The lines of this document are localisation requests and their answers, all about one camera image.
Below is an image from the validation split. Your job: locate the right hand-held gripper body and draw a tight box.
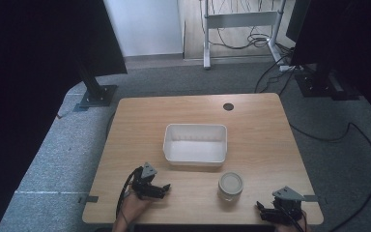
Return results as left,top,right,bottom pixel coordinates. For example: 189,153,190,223
271,185,306,225

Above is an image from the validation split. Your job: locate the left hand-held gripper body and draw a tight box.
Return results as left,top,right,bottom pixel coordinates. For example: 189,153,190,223
130,161,159,200

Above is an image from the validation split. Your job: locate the person's right hand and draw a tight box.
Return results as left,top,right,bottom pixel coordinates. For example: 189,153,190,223
273,219,311,232

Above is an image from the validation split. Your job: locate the person's left hand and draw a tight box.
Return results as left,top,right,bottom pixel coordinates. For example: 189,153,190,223
121,190,158,224

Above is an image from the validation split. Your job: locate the white plastic container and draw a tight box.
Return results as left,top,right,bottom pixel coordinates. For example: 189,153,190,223
162,123,229,167

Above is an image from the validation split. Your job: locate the black metal stand with base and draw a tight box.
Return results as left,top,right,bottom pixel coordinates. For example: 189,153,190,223
294,62,361,102
72,59,119,113

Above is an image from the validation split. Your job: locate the white power strip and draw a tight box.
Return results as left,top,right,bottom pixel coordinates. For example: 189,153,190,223
278,64,304,73

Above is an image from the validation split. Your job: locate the black curtain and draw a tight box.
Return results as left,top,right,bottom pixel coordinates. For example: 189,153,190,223
285,0,371,129
0,0,128,232

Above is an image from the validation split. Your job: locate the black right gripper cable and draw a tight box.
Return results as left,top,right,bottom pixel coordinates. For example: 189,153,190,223
278,205,308,232

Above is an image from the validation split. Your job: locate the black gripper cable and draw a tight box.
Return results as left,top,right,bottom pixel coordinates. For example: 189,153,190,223
115,166,144,226
278,205,308,232

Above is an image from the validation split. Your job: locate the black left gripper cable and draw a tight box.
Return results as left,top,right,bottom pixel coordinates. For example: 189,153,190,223
115,166,144,226

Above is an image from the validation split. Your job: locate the thin black cable beside table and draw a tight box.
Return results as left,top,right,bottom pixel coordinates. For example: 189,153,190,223
104,110,118,140

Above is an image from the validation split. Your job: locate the black cable from power strip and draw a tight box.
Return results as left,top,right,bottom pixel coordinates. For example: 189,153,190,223
253,53,297,97

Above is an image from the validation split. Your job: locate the bundle of black cables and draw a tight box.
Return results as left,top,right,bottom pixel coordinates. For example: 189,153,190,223
207,0,294,52

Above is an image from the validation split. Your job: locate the white metal desk frame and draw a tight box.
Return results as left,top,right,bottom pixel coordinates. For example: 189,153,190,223
200,0,288,71

